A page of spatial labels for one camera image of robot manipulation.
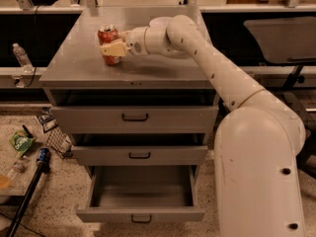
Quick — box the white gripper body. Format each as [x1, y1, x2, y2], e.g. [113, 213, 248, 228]
[126, 27, 149, 56]

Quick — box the orange soda can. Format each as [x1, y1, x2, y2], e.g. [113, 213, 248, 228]
[98, 24, 121, 66]

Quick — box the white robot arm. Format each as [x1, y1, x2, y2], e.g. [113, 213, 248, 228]
[100, 15, 306, 237]

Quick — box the grey drawer cabinet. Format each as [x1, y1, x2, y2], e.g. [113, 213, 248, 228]
[39, 6, 227, 223]

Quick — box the grey top drawer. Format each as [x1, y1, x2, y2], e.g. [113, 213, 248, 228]
[51, 106, 217, 134]

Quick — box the grey middle drawer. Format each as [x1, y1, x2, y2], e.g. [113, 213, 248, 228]
[72, 146, 207, 166]

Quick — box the grey open bottom drawer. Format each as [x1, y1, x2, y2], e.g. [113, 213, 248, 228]
[77, 166, 205, 224]

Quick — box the white ceramic bowl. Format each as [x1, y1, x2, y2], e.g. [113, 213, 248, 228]
[149, 17, 171, 28]

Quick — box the clear plastic water bottle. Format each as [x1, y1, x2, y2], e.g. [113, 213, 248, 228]
[13, 43, 34, 74]

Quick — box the dark snack packet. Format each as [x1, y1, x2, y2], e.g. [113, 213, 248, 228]
[37, 108, 58, 133]

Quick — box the black pole with blue grip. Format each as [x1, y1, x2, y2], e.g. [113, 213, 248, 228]
[5, 148, 50, 237]

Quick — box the green snack bag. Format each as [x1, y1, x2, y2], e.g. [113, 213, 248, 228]
[9, 130, 36, 158]

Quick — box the crushed plastic bottle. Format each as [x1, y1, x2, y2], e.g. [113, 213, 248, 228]
[7, 156, 29, 181]

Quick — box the black office chair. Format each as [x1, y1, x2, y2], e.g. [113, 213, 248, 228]
[244, 16, 316, 179]

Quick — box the wire mesh basket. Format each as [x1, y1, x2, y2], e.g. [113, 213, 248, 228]
[45, 127, 73, 159]

